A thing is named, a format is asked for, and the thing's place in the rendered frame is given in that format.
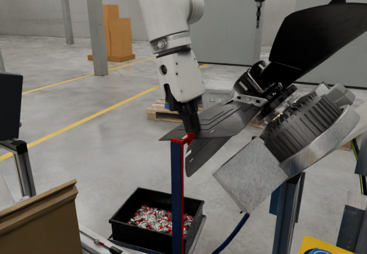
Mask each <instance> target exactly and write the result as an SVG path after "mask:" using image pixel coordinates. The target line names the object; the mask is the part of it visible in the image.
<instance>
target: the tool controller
mask: <svg viewBox="0 0 367 254"><path fill-rule="evenodd" d="M22 84H23V75H21V74H15V73H10V72H5V71H2V70H0V141H5V140H12V139H13V138H17V139H18V138H19V128H20V127H21V126H22V123H21V121H20V113H21V98H22Z"/></svg>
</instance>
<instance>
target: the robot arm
mask: <svg viewBox="0 0 367 254"><path fill-rule="evenodd" d="M138 2H139V5H140V10H141V13H142V16H143V20H144V24H145V28H146V31H147V35H148V38H149V42H150V46H151V50H152V54H158V56H156V67H157V74H158V80H159V85H160V88H161V93H162V96H163V99H164V101H165V103H166V104H167V105H169V110H170V111H177V112H178V113H179V115H180V116H182V120H183V124H184V127H185V131H186V133H196V132H198V131H200V130H201V126H200V122H199V117H198V113H197V111H198V105H197V104H198V102H199V100H200V99H201V95H203V94H204V93H205V85H204V81H203V77H202V74H201V71H200V68H199V65H198V62H197V59H196V57H195V55H194V52H193V50H191V48H188V45H191V44H192V41H191V36H190V33H189V30H188V25H189V24H192V23H195V22H197V21H199V20H200V19H201V18H202V16H203V14H204V11H205V3H204V0H138ZM29 198H30V197H29V196H24V197H22V198H21V199H20V201H18V202H15V201H14V199H13V196H12V195H11V193H10V190H9V188H8V186H7V184H6V182H5V180H4V177H3V175H2V173H1V171H0V211H2V210H4V209H6V208H9V207H11V206H13V205H15V204H18V203H20V202H23V201H24V200H27V199H29Z"/></svg>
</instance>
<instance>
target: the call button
mask: <svg viewBox="0 0 367 254"><path fill-rule="evenodd" d="M309 254H332V253H331V252H329V251H327V250H322V249H318V248H315V249H314V250H312V251H310V253H309Z"/></svg>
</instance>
